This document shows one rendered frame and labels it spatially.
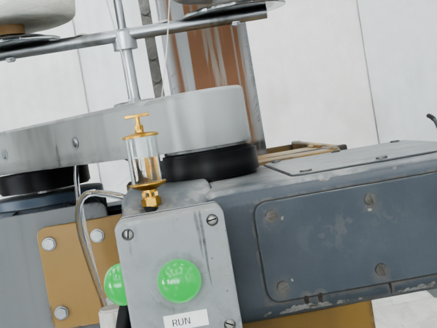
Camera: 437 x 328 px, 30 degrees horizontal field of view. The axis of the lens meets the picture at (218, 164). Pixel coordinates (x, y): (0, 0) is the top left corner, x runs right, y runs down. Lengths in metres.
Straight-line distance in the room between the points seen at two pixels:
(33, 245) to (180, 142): 0.34
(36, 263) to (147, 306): 0.46
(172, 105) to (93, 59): 5.09
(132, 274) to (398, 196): 0.21
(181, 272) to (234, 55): 0.60
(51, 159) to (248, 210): 0.34
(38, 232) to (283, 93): 4.90
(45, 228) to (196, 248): 0.46
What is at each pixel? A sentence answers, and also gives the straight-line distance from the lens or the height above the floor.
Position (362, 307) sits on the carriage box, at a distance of 0.94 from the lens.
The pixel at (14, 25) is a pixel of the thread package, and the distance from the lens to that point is 0.95.
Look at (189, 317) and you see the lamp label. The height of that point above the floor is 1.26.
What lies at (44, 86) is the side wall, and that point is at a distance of 5.84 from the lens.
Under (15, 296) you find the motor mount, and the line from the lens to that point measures 1.02.
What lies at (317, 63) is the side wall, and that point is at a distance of 5.88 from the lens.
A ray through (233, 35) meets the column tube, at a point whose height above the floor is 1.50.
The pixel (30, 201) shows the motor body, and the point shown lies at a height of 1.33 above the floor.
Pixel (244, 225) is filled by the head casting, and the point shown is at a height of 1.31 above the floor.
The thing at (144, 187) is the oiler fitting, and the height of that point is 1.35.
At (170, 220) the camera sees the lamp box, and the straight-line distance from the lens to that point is 0.56.
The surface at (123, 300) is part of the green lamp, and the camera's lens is 0.58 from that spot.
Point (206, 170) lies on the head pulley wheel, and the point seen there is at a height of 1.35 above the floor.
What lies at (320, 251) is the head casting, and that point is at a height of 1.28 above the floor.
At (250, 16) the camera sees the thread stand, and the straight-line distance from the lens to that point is 0.95.
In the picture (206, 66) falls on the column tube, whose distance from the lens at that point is 1.10.
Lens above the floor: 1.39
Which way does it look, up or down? 3 degrees down
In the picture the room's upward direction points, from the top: 10 degrees counter-clockwise
